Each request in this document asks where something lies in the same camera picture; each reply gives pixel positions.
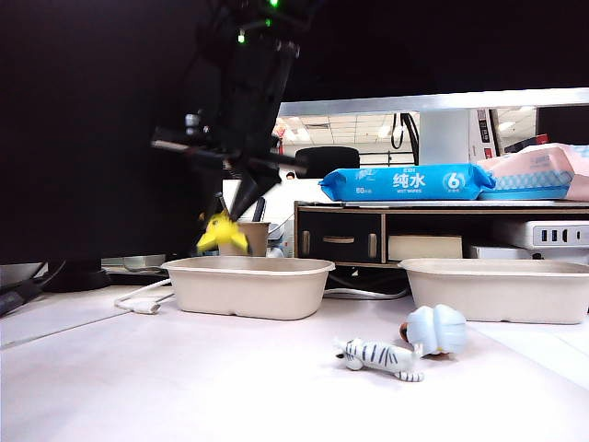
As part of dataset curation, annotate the black wooden desk organizer shelf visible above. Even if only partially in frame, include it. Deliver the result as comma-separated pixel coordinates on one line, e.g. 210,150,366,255
294,200,589,269

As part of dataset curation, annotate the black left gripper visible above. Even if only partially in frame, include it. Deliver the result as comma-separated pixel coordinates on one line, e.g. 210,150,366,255
150,112,308,222

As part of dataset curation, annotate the black office chair back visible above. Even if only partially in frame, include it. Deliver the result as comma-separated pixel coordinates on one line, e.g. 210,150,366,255
294,145,360,180

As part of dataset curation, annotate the large black computer monitor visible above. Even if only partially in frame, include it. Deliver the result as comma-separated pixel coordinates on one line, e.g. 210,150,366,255
0,0,223,294

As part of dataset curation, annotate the dark grey flat device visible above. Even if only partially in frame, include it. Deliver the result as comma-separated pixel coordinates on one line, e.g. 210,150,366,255
0,278,43,319

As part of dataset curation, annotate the flat white box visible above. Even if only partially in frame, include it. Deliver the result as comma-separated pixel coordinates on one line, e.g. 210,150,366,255
468,245,589,262

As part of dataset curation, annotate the white striped tiger doll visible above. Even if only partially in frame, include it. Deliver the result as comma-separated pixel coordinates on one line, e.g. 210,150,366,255
333,337,425,383

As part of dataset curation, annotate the pink tissue pack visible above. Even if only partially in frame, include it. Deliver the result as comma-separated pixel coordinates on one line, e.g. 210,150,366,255
476,142,589,203

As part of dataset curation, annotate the yellow black-eared doll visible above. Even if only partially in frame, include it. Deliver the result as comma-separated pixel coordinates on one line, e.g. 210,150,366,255
196,209,252,254

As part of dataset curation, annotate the white printed poster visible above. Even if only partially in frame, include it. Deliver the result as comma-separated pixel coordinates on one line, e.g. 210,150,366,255
468,108,502,160

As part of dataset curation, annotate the pale blue round doll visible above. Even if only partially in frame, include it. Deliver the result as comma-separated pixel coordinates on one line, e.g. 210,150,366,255
398,303,469,361

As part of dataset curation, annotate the beige pulp paper box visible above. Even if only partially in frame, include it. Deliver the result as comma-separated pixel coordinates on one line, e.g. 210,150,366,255
398,258,589,326
160,256,336,321

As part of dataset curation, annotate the white table cable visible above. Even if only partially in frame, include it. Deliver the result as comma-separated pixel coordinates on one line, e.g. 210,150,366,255
322,287,410,301

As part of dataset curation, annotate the white cable with adapter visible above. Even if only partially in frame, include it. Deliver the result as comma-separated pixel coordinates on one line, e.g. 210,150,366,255
113,278,175,317

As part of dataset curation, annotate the blue wet wipes pack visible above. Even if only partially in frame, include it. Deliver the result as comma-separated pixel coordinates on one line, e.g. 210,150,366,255
318,163,497,203

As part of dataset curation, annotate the white USB hub dock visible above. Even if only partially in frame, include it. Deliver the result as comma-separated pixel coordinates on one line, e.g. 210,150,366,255
531,220,589,250

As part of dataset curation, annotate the brown paper cup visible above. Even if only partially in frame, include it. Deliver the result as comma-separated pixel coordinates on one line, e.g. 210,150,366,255
218,221,271,258

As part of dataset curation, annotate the beige cardboard box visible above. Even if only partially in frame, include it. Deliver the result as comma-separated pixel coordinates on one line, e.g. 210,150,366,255
388,234,464,262

